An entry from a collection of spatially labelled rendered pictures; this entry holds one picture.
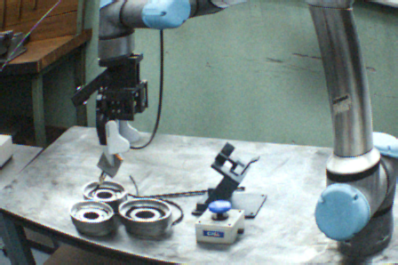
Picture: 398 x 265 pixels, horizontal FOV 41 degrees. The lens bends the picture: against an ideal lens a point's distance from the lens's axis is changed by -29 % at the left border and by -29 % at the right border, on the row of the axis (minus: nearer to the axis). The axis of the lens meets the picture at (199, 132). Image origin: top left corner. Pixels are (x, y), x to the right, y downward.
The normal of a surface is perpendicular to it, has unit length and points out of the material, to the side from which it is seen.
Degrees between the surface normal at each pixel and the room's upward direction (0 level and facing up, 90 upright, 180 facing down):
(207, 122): 90
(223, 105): 90
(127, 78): 90
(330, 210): 97
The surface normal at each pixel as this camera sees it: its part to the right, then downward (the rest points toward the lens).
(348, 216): -0.60, 0.43
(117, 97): -0.31, 0.35
